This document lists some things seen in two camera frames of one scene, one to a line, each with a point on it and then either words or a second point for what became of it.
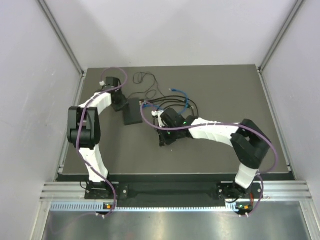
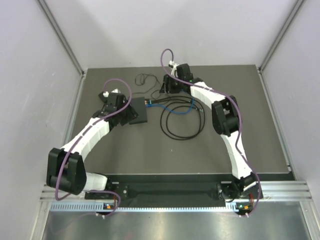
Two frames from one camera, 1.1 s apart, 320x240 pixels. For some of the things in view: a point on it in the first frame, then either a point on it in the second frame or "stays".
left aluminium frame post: (59, 31) stays
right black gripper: (165, 140) to (167, 80)
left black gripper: (124, 102) to (132, 114)
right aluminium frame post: (286, 25) stays
